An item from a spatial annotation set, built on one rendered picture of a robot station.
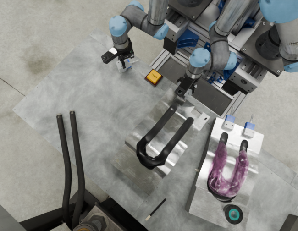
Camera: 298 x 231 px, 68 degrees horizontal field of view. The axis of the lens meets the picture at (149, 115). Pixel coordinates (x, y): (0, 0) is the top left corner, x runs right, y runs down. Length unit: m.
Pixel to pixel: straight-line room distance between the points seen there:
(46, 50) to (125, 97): 1.44
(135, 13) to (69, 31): 1.60
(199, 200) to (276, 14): 0.80
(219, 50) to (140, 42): 1.48
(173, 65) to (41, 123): 1.21
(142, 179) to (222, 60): 0.66
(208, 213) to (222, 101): 1.11
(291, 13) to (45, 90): 1.20
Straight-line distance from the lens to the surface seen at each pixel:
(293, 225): 1.33
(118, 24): 1.01
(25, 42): 2.69
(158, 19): 0.99
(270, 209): 1.36
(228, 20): 0.96
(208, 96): 1.98
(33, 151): 2.24
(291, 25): 0.83
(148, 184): 1.13
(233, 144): 1.23
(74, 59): 1.44
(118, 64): 1.30
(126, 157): 1.14
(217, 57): 0.99
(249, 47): 1.24
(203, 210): 1.12
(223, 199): 1.19
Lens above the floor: 1.99
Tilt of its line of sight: 74 degrees down
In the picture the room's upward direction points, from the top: 3 degrees clockwise
